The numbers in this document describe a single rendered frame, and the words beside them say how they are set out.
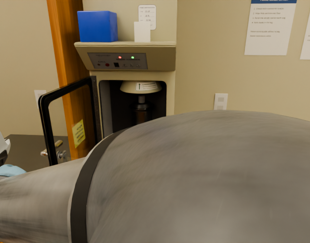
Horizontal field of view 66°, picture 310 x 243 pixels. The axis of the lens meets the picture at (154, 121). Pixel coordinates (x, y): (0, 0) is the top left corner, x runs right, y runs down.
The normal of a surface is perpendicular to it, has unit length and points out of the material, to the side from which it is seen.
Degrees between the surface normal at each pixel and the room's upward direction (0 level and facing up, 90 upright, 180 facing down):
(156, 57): 135
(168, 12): 90
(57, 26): 90
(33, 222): 76
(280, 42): 90
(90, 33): 90
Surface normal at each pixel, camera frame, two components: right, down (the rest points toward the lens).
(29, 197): -0.69, -0.40
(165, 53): -0.06, 0.92
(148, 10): -0.08, 0.36
